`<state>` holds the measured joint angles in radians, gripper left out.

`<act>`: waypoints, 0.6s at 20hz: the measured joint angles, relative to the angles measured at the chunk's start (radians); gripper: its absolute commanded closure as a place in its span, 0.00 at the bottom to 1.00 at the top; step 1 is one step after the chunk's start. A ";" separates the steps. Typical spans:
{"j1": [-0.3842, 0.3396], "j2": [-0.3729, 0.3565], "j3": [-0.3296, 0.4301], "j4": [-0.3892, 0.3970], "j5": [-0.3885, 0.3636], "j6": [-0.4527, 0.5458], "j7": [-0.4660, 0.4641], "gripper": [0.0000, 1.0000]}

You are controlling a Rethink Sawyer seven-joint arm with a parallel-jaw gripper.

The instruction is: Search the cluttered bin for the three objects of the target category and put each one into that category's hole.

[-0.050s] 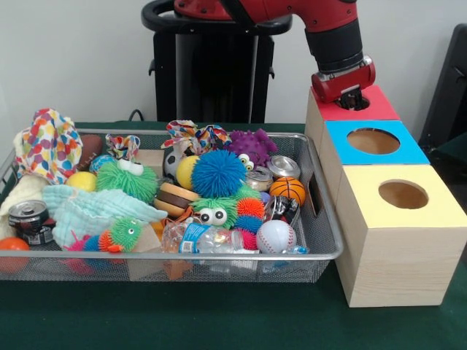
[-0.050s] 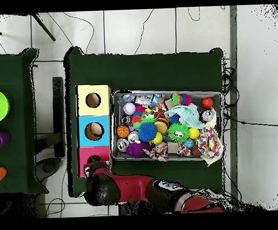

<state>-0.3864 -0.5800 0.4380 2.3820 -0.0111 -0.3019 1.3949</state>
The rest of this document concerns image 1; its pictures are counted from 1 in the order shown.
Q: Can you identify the mint green cloth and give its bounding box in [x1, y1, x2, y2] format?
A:
[42, 184, 169, 251]

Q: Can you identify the black soda can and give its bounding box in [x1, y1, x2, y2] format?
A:
[7, 199, 58, 246]

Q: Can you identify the green fuzzy toy with eyes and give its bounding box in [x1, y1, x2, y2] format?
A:
[96, 158, 160, 203]

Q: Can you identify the colourful dotted cloth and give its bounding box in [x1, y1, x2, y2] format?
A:
[14, 108, 85, 185]

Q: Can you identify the black monitor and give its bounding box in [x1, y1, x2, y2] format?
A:
[418, 23, 467, 147]

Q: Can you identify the blue fuzzy ball toy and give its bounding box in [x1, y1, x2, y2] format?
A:
[191, 149, 246, 200]

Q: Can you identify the small toy basketball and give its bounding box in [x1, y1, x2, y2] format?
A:
[269, 177, 306, 206]

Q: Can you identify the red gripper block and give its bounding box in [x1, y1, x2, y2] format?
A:
[310, 60, 377, 110]

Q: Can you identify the dark green tablecloth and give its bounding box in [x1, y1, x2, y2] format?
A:
[0, 121, 467, 350]
[433, 131, 467, 172]

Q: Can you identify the shallow clear mesh bin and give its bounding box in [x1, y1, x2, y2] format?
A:
[0, 128, 344, 282]

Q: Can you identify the crushed red soda can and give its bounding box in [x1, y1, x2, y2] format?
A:
[263, 195, 302, 224]

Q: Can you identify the white dimpled ball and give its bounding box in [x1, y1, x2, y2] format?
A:
[255, 219, 297, 254]

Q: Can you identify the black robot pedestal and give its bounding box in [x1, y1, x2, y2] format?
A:
[141, 0, 293, 124]

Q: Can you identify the wooden box with three holes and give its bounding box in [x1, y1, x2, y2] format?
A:
[304, 85, 467, 308]

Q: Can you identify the crushed clear plastic bottle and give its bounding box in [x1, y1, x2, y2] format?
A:
[162, 222, 260, 255]

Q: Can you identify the toy hamburger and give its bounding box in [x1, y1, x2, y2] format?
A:
[153, 182, 196, 219]

